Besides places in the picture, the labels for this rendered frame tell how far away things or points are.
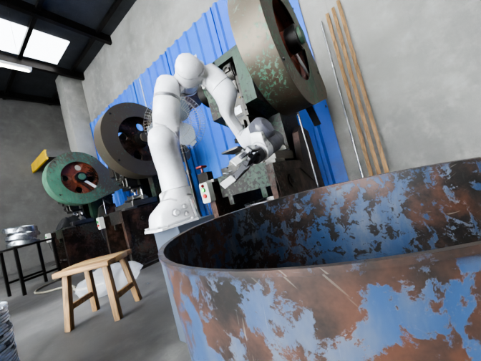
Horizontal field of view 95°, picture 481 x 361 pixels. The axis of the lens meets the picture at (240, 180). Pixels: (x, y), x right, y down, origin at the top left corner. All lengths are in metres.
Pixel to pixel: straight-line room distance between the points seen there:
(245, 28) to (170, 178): 0.83
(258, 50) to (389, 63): 1.63
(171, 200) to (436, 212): 0.76
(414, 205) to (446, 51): 2.26
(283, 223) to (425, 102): 2.22
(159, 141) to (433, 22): 2.45
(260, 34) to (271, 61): 0.13
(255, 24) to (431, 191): 1.06
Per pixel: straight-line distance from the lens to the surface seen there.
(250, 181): 1.37
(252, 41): 1.29
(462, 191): 0.45
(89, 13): 5.69
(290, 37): 1.57
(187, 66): 1.00
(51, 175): 4.06
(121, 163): 2.46
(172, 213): 0.86
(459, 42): 2.70
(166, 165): 0.90
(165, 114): 0.98
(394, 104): 2.58
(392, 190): 0.49
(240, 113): 1.60
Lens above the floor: 0.52
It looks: 3 degrees up
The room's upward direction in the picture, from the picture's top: 15 degrees counter-clockwise
